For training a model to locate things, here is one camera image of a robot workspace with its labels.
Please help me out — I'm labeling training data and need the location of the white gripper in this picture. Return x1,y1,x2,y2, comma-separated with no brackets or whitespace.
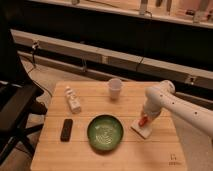
143,104,161,120

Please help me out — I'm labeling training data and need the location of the red pepper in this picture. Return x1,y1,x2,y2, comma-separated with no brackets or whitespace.
138,116,149,127

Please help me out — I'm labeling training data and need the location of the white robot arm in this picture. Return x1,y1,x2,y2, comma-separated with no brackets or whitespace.
139,80,213,138

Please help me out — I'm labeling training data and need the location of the green bowl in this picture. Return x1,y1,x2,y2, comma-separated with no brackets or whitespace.
87,114,124,152

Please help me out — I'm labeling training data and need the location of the white plastic bottle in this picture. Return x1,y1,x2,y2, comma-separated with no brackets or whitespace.
65,86,81,114

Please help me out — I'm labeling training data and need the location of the black rectangular remote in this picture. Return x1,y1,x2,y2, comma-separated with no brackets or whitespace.
60,119,73,142

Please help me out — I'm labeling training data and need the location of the black office chair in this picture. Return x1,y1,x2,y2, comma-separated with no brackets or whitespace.
0,18,47,165

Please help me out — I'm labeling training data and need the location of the grey wall cable duct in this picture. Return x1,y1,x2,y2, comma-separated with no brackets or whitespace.
11,30,213,90

